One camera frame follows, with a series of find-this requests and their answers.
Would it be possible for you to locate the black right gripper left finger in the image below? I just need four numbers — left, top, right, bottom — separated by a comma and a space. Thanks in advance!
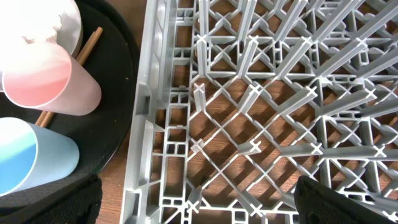
27, 175, 103, 224

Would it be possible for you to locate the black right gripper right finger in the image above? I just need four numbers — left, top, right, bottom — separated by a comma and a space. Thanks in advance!
294, 175, 392, 224

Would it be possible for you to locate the blue plastic cup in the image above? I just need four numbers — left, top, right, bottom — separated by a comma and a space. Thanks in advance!
1, 117, 80, 197

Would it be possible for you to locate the pink plastic cup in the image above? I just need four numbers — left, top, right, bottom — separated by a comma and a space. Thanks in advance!
2, 42, 101, 116

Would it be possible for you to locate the grey plastic dishwasher rack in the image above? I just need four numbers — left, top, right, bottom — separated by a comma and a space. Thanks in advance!
120, 0, 397, 223

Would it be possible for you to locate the round black tray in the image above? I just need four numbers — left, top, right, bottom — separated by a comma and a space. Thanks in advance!
0, 0, 141, 216

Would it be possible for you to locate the wooden chopstick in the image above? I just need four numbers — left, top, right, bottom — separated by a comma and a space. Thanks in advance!
35, 26, 104, 127
39, 30, 97, 129

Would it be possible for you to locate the pale green plate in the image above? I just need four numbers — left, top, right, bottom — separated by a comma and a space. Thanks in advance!
1, 0, 83, 60

